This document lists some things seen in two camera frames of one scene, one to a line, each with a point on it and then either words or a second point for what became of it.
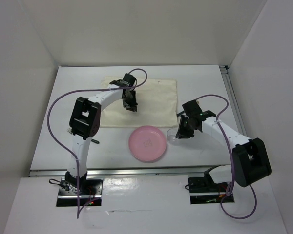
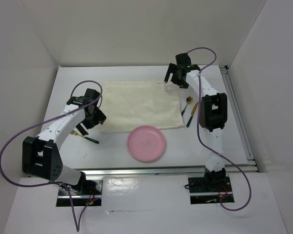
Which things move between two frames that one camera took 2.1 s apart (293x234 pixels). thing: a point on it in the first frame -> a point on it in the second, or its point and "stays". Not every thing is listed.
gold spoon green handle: [180, 113] -> [189, 100]
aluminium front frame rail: [175, 171] stays
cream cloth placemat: [156, 105] stays
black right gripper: [181, 132] -> [172, 68]
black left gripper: [133, 104] -> [98, 117]
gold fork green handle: [71, 131] stays
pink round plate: [147, 143] stays
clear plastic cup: [171, 138] -> [170, 87]
